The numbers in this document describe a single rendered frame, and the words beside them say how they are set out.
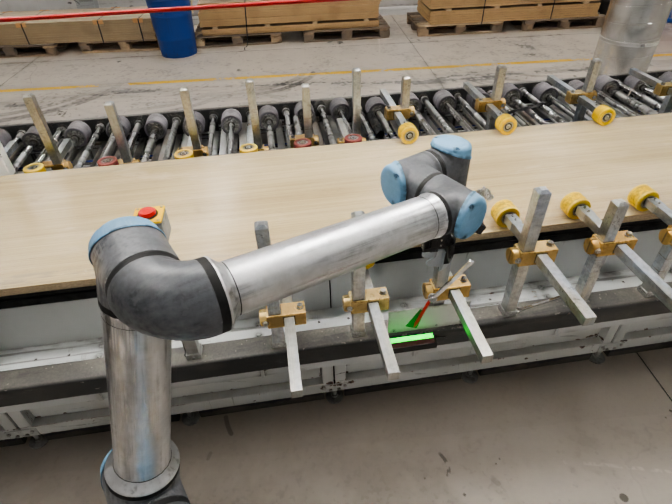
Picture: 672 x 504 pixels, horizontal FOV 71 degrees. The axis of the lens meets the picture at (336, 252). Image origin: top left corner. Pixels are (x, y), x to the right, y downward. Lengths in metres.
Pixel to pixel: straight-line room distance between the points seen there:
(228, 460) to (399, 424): 0.72
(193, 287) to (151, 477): 0.56
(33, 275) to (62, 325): 0.21
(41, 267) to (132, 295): 1.07
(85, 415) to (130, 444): 1.22
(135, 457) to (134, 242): 0.48
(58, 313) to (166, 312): 1.13
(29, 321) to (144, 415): 0.93
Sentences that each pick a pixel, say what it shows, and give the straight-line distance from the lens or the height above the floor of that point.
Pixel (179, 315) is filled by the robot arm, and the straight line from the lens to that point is 0.66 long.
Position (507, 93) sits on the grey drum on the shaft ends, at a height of 0.83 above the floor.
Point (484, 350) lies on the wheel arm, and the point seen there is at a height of 0.86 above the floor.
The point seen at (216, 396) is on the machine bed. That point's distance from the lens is 2.09.
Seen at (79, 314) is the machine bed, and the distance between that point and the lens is 1.76.
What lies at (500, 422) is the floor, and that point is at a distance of 2.24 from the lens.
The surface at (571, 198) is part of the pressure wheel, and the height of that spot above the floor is 0.97.
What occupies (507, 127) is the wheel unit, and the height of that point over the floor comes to 0.94.
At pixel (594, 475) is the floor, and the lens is 2.25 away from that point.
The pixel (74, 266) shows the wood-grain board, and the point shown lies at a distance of 1.69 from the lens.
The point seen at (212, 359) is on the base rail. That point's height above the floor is 0.70.
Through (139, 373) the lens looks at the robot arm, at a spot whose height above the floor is 1.19.
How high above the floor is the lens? 1.85
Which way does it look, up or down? 39 degrees down
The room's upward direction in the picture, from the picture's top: 2 degrees counter-clockwise
